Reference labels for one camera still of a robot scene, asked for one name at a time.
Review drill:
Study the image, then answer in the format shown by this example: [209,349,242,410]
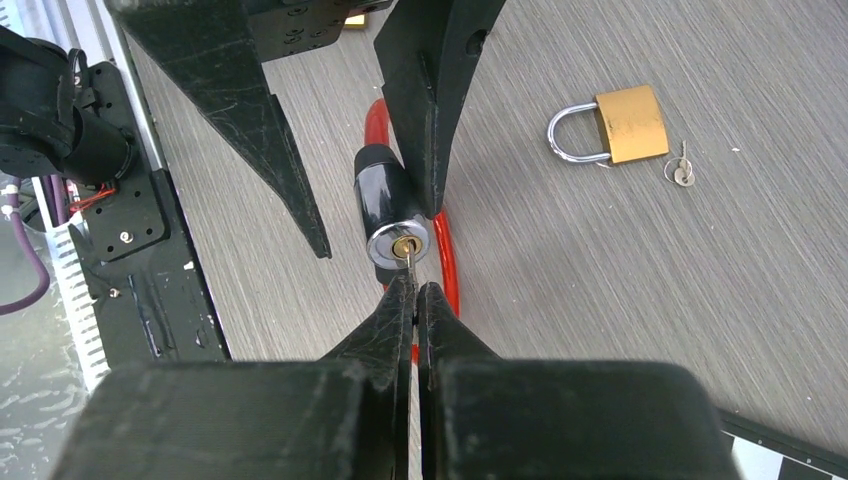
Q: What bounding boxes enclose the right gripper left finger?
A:
[325,272,418,479]

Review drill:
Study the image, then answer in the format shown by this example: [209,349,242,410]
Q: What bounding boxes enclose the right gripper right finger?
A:
[417,282,500,479]

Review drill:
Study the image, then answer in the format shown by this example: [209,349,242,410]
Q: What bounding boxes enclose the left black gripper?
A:
[106,0,504,258]

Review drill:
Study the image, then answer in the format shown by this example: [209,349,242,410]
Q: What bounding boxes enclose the red cable lock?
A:
[352,98,462,366]

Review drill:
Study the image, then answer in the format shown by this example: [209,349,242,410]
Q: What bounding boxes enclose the small brass padlock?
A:
[344,14,367,29]

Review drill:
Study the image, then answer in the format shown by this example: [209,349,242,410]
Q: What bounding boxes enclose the silver key bunch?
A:
[403,239,417,285]

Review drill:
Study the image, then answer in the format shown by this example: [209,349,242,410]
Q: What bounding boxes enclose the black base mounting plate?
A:
[71,62,231,368]

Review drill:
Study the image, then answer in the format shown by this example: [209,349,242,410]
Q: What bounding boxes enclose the large brass padlock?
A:
[546,85,670,164]

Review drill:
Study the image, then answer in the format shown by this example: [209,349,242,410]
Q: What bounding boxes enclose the large padlock keys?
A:
[663,140,695,188]

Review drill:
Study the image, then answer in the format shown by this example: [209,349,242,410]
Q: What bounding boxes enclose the black white chessboard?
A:
[720,410,847,480]

